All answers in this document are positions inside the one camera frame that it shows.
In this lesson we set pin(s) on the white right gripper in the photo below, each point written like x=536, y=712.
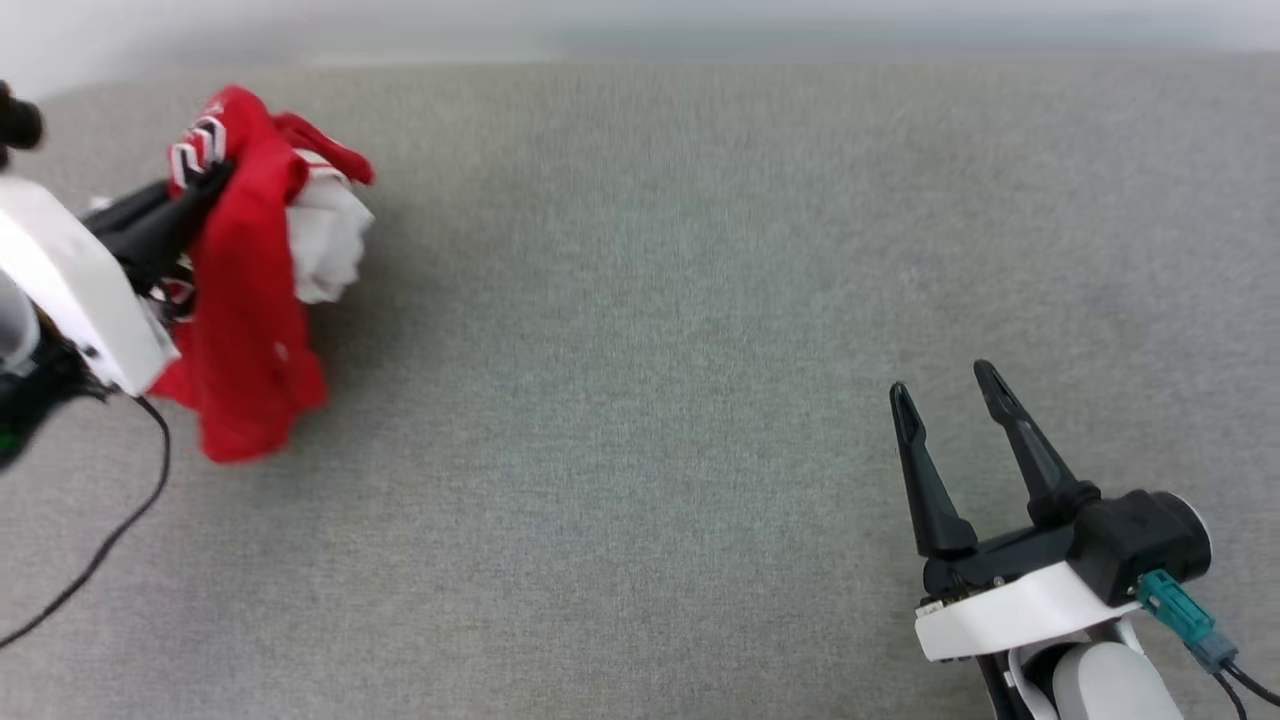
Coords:
x=1010, y=600

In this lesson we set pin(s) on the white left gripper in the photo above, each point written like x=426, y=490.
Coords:
x=70, y=275

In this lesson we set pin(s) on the red and white garment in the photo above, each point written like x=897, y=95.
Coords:
x=245, y=300

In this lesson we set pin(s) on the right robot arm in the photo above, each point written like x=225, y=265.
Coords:
x=1100, y=680

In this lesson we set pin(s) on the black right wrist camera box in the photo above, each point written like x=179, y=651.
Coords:
x=1140, y=540

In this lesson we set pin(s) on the teal right camera connector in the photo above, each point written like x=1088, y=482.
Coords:
x=1180, y=610

